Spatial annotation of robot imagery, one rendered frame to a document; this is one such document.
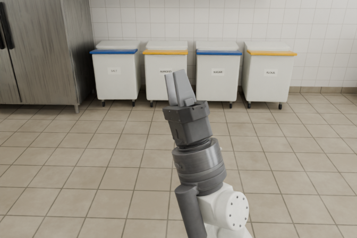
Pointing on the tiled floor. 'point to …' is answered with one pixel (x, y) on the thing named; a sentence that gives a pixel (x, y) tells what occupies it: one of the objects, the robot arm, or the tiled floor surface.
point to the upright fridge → (45, 37)
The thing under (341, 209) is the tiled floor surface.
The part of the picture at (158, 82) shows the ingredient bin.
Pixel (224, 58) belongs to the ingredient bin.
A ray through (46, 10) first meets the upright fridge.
